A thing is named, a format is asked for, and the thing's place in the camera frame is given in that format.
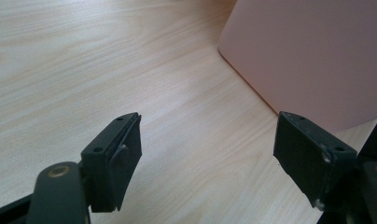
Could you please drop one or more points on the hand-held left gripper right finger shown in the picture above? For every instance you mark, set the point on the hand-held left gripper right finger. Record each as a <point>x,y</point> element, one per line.
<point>314,158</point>

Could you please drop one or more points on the pink plastic box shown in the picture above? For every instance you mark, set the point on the pink plastic box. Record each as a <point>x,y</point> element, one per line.
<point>304,59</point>

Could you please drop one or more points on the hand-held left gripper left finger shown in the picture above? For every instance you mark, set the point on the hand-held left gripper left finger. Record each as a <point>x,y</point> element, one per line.
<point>108,165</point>

